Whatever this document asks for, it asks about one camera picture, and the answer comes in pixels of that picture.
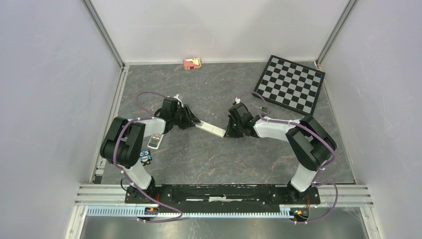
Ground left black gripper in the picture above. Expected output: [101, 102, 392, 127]
[172, 105, 202, 130]

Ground slim white remote control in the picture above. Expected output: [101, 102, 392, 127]
[195, 121, 226, 138]

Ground white remote red buttons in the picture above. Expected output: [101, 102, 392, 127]
[147, 134, 164, 150]

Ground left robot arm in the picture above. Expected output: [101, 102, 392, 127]
[100, 97, 200, 203]

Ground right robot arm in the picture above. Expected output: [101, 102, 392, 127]
[226, 103, 337, 203]

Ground blue owl toy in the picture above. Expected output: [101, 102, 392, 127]
[139, 149, 152, 166]

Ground red yellow small box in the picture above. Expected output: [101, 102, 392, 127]
[183, 57, 202, 70]

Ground black white chessboard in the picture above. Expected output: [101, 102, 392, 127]
[254, 55, 325, 116]

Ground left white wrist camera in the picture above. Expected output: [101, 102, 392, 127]
[173, 94, 184, 107]

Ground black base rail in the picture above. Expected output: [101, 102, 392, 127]
[125, 184, 321, 215]

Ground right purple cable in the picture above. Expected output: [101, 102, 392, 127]
[237, 91, 339, 225]

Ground white cable duct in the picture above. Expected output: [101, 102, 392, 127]
[86, 206, 299, 219]

